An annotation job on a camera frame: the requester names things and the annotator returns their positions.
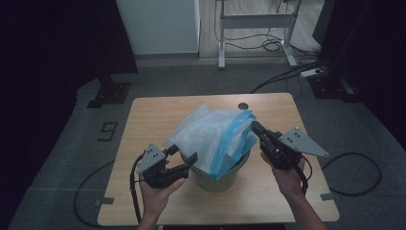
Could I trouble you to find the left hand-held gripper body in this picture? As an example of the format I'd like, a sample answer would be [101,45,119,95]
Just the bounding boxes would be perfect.
[136,143,191,190]

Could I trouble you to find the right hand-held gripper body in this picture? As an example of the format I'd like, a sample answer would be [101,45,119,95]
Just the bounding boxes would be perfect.
[259,126,329,171]

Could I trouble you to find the white blue-edged plastic bag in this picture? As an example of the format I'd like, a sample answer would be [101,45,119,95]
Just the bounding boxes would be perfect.
[162,103,259,180]

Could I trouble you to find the green plastic bin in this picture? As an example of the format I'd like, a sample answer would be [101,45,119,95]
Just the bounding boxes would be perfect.
[180,149,252,194]

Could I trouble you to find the person's right hand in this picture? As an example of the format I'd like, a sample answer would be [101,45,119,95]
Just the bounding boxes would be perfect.
[260,152,307,200]

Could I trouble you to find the person's left hand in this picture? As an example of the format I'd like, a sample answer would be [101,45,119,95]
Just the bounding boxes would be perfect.
[139,177,187,214]

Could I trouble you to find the white power strip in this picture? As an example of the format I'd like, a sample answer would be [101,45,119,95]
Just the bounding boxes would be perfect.
[300,67,326,79]

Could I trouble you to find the white cabinet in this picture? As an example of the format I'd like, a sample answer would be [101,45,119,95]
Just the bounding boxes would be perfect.
[115,0,201,56]

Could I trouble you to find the dark curtain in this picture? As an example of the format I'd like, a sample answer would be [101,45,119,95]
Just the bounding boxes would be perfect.
[312,0,406,151]
[0,0,139,180]

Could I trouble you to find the thick black floor cable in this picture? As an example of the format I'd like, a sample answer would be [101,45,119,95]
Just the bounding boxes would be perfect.
[249,58,329,95]

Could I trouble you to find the black stand with base plate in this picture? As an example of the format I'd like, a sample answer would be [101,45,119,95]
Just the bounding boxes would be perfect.
[86,71,132,109]
[307,71,362,104]

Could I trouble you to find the tangle of thin black cables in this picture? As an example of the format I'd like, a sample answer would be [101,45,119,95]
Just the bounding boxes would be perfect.
[213,0,320,55]

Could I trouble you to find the right hand-held gripper cable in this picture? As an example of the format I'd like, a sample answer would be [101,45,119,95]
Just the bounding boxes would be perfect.
[299,152,382,197]

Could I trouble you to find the white metal desk frame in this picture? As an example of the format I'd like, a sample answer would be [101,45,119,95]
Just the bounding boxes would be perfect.
[215,0,303,70]

